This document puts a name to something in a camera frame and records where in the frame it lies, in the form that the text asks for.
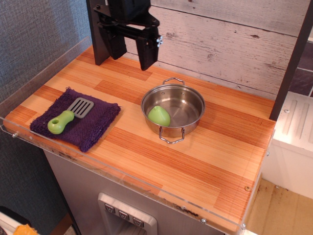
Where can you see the dark vertical post right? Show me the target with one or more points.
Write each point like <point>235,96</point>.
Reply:
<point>293,63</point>

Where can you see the green lime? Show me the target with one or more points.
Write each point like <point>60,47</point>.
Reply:
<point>159,116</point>

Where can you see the purple towel cloth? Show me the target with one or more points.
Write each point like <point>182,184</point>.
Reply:
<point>81,132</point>

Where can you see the white plastic cabinet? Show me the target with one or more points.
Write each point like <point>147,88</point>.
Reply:
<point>289,160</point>

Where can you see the stainless steel pot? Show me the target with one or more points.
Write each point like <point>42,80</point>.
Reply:
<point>185,105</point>

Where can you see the clear acrylic table guard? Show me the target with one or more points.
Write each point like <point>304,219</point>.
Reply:
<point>209,175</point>

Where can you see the silver dispenser panel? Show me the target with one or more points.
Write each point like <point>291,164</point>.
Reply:
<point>123,219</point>

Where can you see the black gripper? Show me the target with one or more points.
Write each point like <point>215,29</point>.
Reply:
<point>131,19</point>

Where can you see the green handled grey spatula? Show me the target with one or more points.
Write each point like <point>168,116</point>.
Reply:
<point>79,108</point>

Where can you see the yellow cloth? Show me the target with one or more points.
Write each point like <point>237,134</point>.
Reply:
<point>25,230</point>

